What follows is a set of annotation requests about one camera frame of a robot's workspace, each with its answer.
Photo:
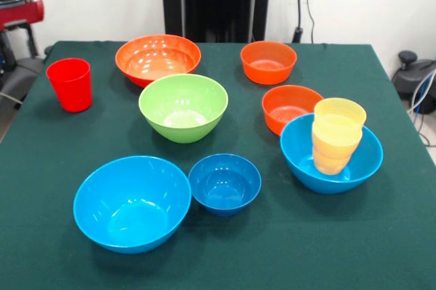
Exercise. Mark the translucent yellow cup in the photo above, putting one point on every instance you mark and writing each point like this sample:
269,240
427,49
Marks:
340,109

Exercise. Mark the orange bowl with ringed bottom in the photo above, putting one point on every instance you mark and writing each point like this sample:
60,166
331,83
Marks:
286,106

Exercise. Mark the green bowl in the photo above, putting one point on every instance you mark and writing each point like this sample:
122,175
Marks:
184,113

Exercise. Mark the stack of yellow cups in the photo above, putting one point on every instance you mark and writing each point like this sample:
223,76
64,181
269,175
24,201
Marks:
332,157

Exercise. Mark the large orange bowl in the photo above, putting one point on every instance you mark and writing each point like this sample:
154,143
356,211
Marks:
160,62

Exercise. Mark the red cup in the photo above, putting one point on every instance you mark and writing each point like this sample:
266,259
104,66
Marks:
71,89

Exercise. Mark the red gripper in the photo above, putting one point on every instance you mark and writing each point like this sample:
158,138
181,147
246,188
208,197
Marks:
24,12

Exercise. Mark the large blue bowl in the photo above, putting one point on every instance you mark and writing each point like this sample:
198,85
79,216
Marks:
299,164
133,215

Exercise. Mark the dark green tablecloth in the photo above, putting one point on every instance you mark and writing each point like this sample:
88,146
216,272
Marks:
306,252

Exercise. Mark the small dark blue bowl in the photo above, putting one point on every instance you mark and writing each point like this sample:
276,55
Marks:
225,188

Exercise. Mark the small plain orange bowl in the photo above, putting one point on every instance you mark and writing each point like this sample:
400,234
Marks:
267,72

